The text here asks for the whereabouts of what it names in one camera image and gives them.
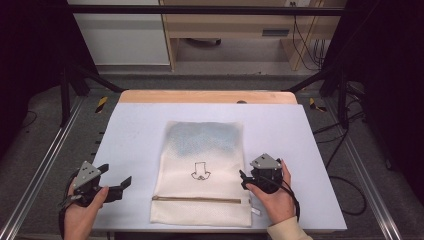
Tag black floor cable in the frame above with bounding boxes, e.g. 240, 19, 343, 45
313, 109, 368, 216

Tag dark curtain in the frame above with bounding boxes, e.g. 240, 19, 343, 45
0, 0, 99, 158
321, 0, 424, 204

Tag person's left hand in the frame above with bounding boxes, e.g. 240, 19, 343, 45
63, 185, 110, 240

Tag black frame stand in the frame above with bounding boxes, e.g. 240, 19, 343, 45
59, 63, 125, 128
286, 64, 351, 130

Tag person's right hand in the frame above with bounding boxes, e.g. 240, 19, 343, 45
245, 159, 298, 225

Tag black curved object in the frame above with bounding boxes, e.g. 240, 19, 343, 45
184, 37, 222, 47

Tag right hand-held gripper cable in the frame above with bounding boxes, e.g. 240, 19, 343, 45
259, 175, 301, 222

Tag hanging black cables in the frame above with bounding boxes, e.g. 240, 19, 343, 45
289, 1, 328, 72

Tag light wooden desk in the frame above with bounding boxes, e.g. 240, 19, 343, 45
159, 0, 346, 72

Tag white table mat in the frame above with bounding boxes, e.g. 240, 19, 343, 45
93, 102, 348, 233

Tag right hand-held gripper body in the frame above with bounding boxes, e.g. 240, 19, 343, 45
249, 153, 284, 195

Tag white cabinet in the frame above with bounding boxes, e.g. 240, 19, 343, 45
67, 0, 171, 66

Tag aluminium floor rail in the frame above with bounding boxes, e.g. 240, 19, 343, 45
0, 96, 85, 240
324, 98, 404, 240

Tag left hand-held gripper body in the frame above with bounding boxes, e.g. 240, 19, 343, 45
59, 160, 115, 208

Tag cream mesh laundry bag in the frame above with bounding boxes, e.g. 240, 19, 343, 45
149, 120, 261, 229

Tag black horizontal frame bar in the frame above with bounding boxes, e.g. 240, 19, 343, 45
68, 4, 346, 16

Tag yellow black tape piece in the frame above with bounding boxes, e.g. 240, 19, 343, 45
308, 97, 328, 113
95, 96, 109, 114

